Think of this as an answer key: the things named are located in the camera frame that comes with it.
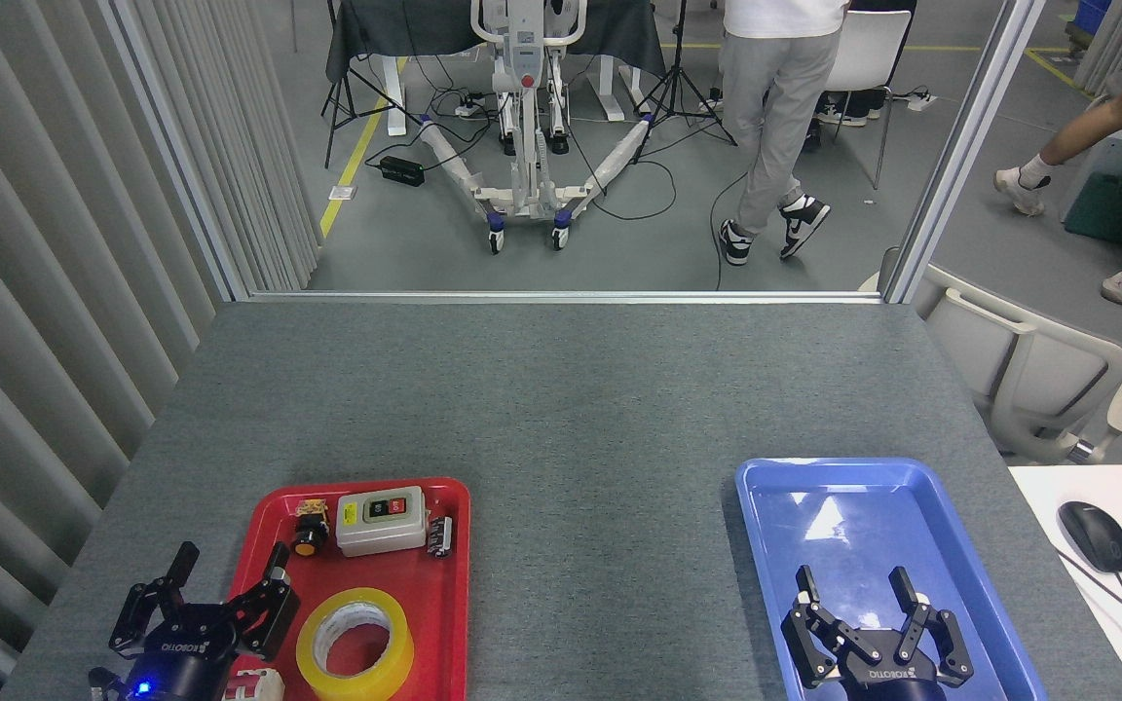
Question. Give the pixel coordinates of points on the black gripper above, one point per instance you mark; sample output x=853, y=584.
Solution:
x=887, y=682
x=181, y=672

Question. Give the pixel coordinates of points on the yellow tape roll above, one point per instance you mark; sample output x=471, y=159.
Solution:
x=403, y=662

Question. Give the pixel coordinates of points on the white red connector block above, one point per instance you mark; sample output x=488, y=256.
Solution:
x=254, y=686

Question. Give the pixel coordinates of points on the blue plastic tray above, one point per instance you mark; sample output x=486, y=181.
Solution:
x=873, y=531

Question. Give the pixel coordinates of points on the black orange push button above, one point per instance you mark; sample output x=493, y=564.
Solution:
x=310, y=537

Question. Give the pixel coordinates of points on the red plastic tray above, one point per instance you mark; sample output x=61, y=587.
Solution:
x=434, y=623

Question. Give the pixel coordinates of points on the black computer mouse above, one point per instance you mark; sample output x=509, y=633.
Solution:
x=1097, y=537

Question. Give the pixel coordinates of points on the small silver electrical component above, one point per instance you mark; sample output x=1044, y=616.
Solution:
x=440, y=537

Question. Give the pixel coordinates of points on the pale grey office chair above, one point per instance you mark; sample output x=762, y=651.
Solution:
x=1048, y=380

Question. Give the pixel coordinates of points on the white floor plate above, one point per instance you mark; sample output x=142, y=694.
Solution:
x=343, y=193

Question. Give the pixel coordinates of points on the green case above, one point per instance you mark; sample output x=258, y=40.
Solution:
x=1106, y=209

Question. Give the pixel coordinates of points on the black power adapter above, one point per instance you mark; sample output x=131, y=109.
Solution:
x=402, y=171

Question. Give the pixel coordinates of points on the white power strip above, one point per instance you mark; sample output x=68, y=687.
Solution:
x=468, y=107
x=922, y=100

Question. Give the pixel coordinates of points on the pale grey case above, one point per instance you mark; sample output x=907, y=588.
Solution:
x=1121, y=156

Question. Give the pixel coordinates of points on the black light stand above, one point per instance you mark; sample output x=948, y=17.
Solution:
x=335, y=97

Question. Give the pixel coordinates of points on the white plastic chair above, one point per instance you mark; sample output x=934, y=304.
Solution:
x=868, y=49

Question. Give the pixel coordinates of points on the black tripod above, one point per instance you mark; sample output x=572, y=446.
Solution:
x=678, y=58

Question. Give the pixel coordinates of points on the table with black cloth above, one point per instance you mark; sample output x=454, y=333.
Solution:
x=425, y=24

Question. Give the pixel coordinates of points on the white stand on wheels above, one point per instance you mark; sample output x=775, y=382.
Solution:
x=525, y=58

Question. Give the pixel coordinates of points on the blue crate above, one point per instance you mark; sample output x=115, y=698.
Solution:
x=1092, y=15

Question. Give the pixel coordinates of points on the grey switch box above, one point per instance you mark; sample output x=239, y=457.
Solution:
x=381, y=535

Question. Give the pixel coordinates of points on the silver rail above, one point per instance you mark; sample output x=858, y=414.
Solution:
x=561, y=296

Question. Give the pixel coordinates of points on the silver post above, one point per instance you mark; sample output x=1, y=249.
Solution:
x=960, y=156
x=171, y=146

